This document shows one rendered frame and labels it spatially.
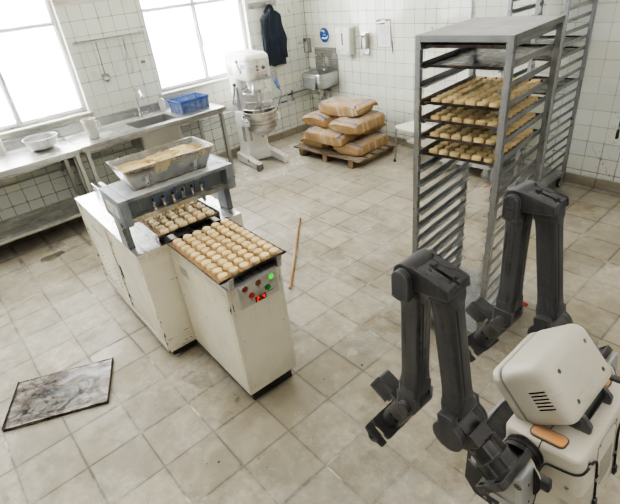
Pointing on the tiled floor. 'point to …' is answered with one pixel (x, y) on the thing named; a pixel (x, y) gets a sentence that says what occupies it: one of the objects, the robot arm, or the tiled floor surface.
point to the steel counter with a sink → (154, 136)
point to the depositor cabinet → (145, 272)
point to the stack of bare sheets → (59, 394)
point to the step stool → (413, 133)
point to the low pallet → (345, 154)
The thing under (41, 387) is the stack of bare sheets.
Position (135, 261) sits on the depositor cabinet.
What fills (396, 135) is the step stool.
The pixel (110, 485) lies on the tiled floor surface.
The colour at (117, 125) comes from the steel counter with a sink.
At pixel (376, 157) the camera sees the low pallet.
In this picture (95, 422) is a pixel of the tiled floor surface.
